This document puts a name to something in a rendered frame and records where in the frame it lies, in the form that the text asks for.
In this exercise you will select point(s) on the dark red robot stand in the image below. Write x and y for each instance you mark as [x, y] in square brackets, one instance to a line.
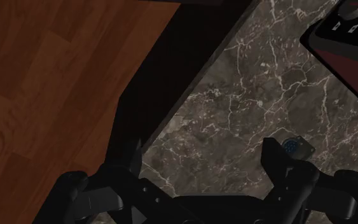
[346, 66]

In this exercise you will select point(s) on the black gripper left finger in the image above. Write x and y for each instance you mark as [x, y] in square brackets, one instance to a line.
[104, 198]

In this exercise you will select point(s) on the grey square blue round object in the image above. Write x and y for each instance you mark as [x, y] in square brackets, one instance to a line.
[299, 148]

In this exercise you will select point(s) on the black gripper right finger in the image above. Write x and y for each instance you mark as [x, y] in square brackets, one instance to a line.
[293, 183]

